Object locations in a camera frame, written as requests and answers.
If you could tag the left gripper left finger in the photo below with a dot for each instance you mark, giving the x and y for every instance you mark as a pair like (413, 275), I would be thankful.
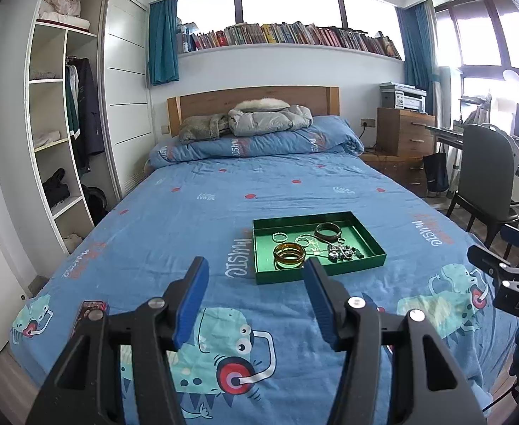
(84, 385)

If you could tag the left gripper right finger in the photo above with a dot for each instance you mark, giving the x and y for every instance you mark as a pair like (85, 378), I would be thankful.
(427, 385)

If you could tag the thin silver bangle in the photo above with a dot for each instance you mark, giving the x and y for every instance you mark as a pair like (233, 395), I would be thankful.
(308, 242)

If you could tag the dark grey chair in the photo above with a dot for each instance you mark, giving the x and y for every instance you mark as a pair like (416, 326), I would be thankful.
(486, 182)

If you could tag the black bag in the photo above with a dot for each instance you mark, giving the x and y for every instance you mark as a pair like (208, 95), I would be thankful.
(435, 169)

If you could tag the wooden drawer cabinet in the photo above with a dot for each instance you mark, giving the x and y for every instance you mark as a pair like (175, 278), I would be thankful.
(403, 141)

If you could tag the dark olive jade bangle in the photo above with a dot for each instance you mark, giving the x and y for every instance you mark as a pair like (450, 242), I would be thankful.
(328, 232)

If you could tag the blue cartoon bed sheet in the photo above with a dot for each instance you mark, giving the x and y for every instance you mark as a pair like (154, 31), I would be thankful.
(255, 354)

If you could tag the amber resin bangle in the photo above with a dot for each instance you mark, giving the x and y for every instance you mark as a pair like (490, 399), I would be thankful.
(288, 256)

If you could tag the grey printer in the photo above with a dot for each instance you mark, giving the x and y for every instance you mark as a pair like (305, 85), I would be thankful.
(400, 96)

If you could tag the green metal tray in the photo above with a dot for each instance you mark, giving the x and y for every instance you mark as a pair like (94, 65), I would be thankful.
(339, 241)

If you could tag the folded blue duvet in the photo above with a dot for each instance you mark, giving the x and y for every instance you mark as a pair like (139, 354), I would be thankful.
(327, 134)

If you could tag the twisted silver hoop upper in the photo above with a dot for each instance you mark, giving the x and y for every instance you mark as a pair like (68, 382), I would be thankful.
(279, 237)

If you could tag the olive green jacket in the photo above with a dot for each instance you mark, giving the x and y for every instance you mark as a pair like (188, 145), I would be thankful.
(204, 127)

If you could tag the white wardrobe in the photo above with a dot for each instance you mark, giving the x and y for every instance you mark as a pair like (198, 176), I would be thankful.
(74, 116)

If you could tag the blue curtain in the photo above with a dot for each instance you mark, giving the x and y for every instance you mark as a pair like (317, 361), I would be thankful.
(163, 55)

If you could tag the row of books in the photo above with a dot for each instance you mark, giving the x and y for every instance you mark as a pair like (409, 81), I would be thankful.
(283, 33)

